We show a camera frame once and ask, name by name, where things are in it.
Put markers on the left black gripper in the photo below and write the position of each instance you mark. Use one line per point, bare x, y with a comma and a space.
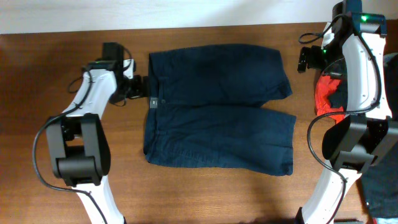
140, 90

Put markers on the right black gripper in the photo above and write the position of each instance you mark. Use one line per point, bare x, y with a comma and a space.
313, 63

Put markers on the dark teal shorts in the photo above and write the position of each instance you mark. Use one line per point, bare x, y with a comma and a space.
206, 109

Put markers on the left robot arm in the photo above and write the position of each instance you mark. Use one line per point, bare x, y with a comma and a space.
78, 148

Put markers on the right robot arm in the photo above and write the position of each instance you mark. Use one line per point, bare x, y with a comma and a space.
352, 48

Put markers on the red garment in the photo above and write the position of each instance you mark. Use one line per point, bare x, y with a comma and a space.
330, 95

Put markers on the navy garment in pile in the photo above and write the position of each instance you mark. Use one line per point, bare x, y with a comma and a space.
380, 182

